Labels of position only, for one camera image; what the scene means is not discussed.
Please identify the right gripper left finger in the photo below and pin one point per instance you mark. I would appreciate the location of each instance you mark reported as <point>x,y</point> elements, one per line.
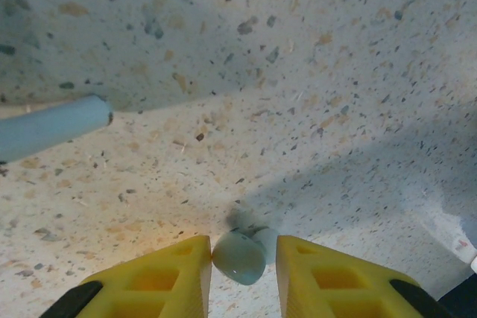
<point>149,288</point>

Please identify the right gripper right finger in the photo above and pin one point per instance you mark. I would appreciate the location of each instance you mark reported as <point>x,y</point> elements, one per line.
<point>335,288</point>

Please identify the pale teal earbud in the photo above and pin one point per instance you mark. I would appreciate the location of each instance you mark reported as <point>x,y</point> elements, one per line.
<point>238,262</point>

